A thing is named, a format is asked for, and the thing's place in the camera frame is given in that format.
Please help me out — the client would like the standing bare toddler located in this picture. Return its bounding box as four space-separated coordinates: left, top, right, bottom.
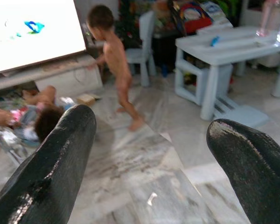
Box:
85 5 146 132

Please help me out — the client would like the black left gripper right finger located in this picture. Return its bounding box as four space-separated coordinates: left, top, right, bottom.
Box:
206 118 280 224

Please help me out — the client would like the red rainbow toy bag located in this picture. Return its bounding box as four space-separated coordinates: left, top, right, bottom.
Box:
179 2 213 34

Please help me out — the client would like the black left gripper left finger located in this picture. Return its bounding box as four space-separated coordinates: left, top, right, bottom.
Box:
0 104 97 224

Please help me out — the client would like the small brown cardboard box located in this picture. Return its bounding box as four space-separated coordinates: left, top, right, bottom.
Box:
76 93 101 106

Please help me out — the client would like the light blue plastic child chair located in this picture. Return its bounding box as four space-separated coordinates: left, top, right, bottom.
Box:
125 10 158 88

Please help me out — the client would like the light blue plastic table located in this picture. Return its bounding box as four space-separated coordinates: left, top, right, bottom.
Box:
175 25 280 121

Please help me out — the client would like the white low television stand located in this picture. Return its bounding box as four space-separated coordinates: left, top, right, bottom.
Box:
0 54 104 93

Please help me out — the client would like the large flat television screen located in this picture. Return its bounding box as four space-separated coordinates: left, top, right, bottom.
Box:
0 0 87 76

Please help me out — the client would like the white paper scrap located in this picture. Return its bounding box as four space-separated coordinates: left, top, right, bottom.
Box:
147 192 158 207

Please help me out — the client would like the white blue printed box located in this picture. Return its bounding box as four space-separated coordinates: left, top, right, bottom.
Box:
200 1 234 29

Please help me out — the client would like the decorated green christmas tree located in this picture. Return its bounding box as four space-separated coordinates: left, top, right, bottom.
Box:
115 0 143 50

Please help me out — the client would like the small blue toy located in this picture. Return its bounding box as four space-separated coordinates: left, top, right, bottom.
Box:
210 35 221 48

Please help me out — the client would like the overturned light blue plastic chair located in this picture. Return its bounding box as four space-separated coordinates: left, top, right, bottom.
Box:
213 96 271 128

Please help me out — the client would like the lying curly-haired child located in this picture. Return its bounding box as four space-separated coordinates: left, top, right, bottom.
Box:
22 85 66 143

